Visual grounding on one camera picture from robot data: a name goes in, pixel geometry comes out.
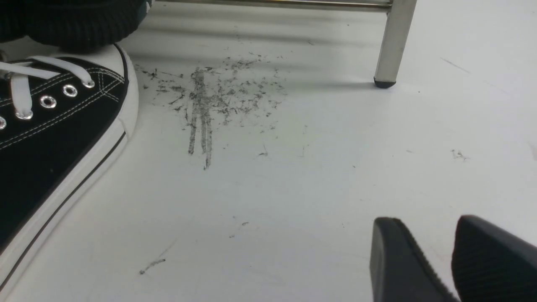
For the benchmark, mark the stainless steel shoe rack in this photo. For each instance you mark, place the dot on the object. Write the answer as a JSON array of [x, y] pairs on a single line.
[[399, 14]]

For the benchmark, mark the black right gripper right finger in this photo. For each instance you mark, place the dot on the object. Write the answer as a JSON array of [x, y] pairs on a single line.
[[490, 264]]

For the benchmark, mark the black knit shoe right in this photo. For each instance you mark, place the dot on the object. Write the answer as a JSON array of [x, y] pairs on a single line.
[[74, 25]]

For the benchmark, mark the black white lace-up sneaker right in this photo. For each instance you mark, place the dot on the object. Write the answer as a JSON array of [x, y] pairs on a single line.
[[65, 118]]

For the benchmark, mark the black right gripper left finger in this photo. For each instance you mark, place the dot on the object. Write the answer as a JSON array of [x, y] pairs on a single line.
[[399, 270]]

